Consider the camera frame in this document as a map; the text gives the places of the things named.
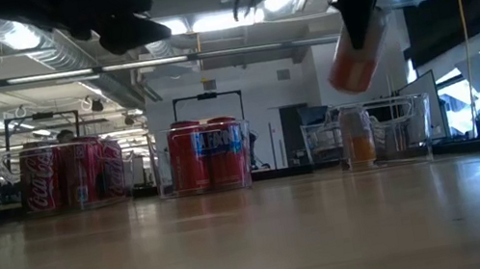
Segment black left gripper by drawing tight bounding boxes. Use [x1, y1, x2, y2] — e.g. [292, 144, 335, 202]
[0, 0, 174, 76]

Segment pale orange soda can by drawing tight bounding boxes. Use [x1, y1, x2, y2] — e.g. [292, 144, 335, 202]
[316, 6, 403, 99]
[335, 102, 380, 173]

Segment red Fanta can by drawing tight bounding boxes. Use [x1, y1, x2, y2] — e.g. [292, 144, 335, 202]
[200, 113, 253, 192]
[163, 118, 215, 198]

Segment horizontal ceiling pipe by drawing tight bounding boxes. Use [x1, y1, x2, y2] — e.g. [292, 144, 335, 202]
[0, 19, 343, 100]

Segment ceiling light panel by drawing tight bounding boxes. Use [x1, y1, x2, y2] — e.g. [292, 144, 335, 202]
[189, 4, 261, 36]
[156, 13, 190, 40]

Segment clear plastic bin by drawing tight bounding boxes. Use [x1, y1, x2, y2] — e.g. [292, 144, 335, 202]
[327, 91, 440, 176]
[0, 131, 141, 226]
[146, 114, 260, 202]

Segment person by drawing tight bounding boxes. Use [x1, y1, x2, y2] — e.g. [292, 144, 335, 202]
[54, 127, 77, 146]

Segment silver round air duct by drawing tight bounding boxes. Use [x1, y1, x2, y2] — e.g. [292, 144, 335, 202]
[0, 0, 147, 128]

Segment black rig frame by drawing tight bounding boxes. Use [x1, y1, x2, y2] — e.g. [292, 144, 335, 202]
[171, 87, 247, 129]

